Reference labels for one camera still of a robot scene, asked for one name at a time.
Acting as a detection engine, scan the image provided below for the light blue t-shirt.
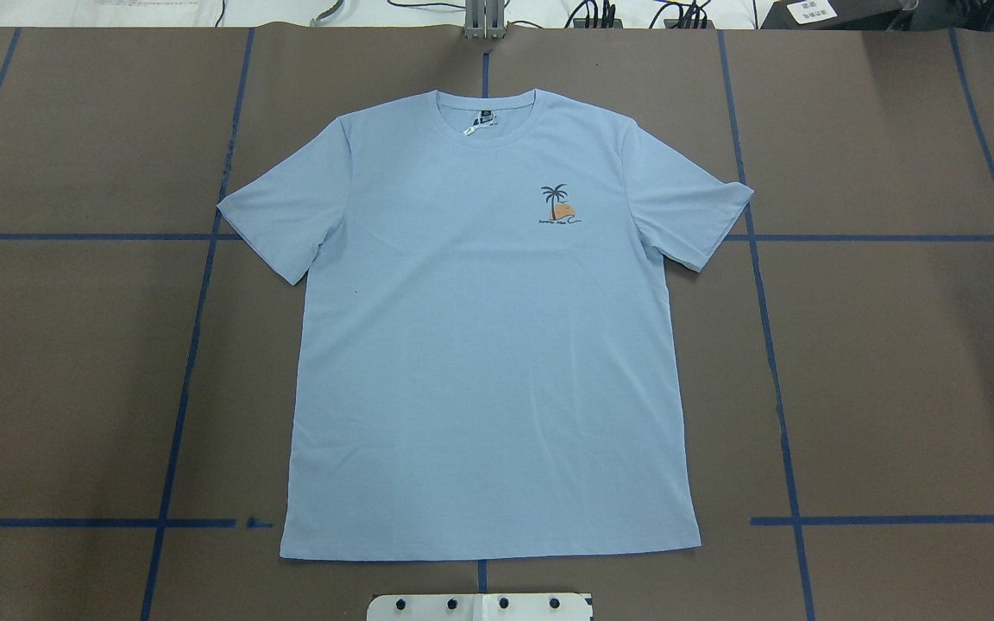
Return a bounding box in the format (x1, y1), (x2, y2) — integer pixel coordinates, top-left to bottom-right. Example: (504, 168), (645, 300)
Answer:
(218, 90), (753, 562)

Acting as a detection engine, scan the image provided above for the white hang tag on collar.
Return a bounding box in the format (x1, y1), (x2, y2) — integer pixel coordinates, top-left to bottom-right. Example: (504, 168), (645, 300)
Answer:
(462, 122), (490, 136)

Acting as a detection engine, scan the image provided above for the white mounting plate with bolts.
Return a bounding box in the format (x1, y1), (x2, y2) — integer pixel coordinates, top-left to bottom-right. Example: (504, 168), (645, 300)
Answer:
(366, 593), (595, 620)

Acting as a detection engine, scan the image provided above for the black power strip with plugs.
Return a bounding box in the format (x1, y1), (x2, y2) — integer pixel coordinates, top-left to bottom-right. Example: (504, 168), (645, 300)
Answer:
(563, 0), (622, 30)

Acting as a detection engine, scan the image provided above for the brown paper table cover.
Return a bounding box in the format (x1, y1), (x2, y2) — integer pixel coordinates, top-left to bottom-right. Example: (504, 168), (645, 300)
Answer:
(0, 23), (994, 620)

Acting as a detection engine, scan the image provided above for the black box with white label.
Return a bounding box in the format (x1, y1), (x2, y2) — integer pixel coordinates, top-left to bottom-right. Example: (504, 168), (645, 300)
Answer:
(758, 1), (906, 31)

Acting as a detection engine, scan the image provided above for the grey aluminium post bracket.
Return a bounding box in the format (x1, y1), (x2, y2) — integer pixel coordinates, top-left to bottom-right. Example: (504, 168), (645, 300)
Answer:
(462, 0), (507, 40)

